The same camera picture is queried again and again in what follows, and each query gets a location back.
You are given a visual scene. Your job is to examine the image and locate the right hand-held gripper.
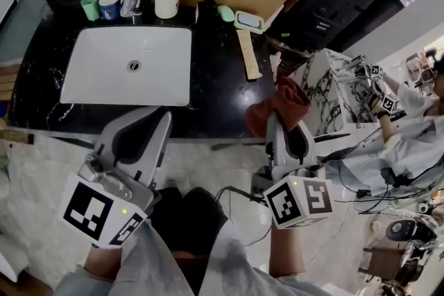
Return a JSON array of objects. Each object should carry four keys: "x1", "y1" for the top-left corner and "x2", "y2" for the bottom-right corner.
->
[{"x1": 250, "y1": 112, "x2": 334, "y2": 230}]

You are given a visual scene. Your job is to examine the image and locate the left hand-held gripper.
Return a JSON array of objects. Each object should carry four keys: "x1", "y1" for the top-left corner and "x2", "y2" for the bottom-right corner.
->
[{"x1": 58, "y1": 106, "x2": 174, "y2": 250}]

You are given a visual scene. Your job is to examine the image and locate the rust red cloth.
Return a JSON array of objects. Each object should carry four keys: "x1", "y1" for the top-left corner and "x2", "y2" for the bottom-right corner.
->
[{"x1": 244, "y1": 75, "x2": 312, "y2": 139}]

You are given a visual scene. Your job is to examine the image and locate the black pump dispenser bottle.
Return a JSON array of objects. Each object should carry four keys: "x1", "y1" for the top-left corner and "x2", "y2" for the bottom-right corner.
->
[{"x1": 195, "y1": 0, "x2": 221, "y2": 28}]

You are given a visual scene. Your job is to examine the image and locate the person's right forearm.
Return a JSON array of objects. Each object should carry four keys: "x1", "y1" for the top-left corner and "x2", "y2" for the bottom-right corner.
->
[{"x1": 268, "y1": 225, "x2": 306, "y2": 278}]

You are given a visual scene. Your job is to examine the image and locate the person's left forearm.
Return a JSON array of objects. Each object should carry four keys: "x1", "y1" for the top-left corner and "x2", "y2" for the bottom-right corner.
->
[{"x1": 83, "y1": 245, "x2": 122, "y2": 280}]

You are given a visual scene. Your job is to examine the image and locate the white soap dish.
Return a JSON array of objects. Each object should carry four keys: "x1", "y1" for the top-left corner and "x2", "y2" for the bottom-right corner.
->
[{"x1": 234, "y1": 10, "x2": 266, "y2": 34}]

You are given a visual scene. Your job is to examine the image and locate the green soap bar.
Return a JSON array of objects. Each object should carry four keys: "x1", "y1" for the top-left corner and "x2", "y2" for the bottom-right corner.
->
[{"x1": 216, "y1": 4, "x2": 237, "y2": 23}]

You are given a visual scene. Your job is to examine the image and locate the white sink basin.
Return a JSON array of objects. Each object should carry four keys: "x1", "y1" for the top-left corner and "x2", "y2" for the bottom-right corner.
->
[{"x1": 59, "y1": 26, "x2": 193, "y2": 108}]

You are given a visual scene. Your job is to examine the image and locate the person's black trousers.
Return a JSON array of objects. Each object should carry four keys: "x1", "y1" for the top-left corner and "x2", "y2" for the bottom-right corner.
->
[{"x1": 152, "y1": 185, "x2": 229, "y2": 254}]

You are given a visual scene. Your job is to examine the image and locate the dark waste basket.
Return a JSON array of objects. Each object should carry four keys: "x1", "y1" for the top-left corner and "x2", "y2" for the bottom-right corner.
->
[{"x1": 266, "y1": 35, "x2": 315, "y2": 80}]

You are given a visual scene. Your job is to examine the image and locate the pale wooden strip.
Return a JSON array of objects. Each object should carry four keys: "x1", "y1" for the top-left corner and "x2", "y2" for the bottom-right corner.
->
[{"x1": 236, "y1": 29, "x2": 262, "y2": 82}]

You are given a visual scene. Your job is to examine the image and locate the black marble vanity table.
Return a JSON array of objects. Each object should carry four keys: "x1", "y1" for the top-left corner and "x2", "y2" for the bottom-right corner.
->
[{"x1": 6, "y1": 0, "x2": 280, "y2": 142}]

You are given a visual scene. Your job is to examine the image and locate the person's grey shirt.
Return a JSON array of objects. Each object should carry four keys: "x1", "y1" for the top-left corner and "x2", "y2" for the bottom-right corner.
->
[{"x1": 53, "y1": 218, "x2": 330, "y2": 296}]

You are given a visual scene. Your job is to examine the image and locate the grey handheld appliance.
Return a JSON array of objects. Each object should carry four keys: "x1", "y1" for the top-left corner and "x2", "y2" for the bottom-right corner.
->
[{"x1": 384, "y1": 216, "x2": 438, "y2": 249}]

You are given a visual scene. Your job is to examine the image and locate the blue white mug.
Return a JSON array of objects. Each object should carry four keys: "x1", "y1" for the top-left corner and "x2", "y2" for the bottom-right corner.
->
[{"x1": 99, "y1": 0, "x2": 122, "y2": 20}]

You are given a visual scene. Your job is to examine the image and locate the brown wooden stool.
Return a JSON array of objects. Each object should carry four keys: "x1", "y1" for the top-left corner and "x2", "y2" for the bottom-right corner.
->
[{"x1": 359, "y1": 245, "x2": 416, "y2": 284}]

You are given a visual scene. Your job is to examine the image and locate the green plastic cup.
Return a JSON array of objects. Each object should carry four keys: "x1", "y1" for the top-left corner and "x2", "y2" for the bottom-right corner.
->
[{"x1": 80, "y1": 0, "x2": 101, "y2": 22}]

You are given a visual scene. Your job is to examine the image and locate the black cable with adapter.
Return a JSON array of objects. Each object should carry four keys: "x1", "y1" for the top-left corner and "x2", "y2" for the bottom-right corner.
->
[{"x1": 338, "y1": 134, "x2": 444, "y2": 216}]

